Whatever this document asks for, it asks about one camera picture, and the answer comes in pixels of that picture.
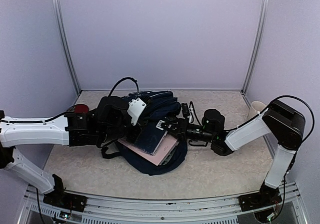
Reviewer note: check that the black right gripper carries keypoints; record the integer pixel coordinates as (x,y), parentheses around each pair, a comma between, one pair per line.
(181,125)

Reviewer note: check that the navy blue student backpack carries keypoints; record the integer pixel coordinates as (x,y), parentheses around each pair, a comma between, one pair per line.
(161,105)

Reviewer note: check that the dark blue notebook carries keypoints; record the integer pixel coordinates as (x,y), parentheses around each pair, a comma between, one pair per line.
(150,137)

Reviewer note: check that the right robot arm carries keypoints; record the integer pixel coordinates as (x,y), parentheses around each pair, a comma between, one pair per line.
(279,119)

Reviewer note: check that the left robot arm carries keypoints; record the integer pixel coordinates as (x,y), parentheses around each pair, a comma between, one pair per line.
(101,126)

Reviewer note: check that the floral ceramic mug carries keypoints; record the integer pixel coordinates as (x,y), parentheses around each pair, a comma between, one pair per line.
(255,108)

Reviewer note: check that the red floral bowl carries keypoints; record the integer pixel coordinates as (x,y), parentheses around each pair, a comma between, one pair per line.
(79,108)

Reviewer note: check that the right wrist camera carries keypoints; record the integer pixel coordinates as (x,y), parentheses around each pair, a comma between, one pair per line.
(186,112)

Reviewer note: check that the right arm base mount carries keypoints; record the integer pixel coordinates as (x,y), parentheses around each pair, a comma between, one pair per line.
(265,197)

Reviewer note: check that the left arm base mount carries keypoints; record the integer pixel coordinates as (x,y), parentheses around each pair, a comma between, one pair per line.
(62,199)

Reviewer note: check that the aluminium corner post right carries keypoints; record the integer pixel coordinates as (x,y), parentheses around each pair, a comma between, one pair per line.
(256,46)

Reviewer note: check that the aluminium corner post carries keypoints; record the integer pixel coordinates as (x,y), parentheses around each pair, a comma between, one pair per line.
(65,45)
(256,46)

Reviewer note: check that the aluminium front rail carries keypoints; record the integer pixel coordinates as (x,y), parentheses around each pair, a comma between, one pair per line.
(111,210)

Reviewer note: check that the aluminium corner post left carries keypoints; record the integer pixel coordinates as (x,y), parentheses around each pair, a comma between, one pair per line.
(65,45)

